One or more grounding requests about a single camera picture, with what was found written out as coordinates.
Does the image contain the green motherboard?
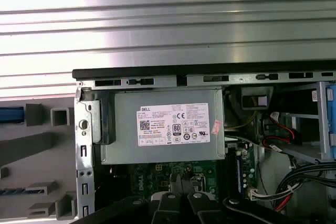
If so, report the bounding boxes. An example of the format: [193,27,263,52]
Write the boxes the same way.
[109,141,257,209]

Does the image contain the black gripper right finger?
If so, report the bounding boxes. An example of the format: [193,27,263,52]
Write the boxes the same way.
[183,174,301,224]

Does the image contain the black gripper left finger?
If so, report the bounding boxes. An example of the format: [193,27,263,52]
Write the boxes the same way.
[83,173,184,224]

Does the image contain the black wire bundle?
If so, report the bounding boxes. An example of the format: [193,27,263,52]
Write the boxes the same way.
[272,162,336,213]

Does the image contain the blue drive latch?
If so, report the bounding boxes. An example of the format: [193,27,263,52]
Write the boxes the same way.
[325,82,336,161]

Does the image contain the grey power supply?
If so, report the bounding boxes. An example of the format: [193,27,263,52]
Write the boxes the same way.
[101,89,226,166]

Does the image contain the grey parts rack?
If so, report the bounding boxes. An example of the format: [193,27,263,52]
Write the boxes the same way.
[0,100,79,221]

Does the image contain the yellow wire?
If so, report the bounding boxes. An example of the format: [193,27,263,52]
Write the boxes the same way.
[225,97,257,130]

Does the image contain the grey drive cage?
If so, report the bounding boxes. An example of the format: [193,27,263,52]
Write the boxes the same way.
[288,81,336,166]

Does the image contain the black PC case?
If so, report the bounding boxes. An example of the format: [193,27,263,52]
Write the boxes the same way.
[72,68,336,224]

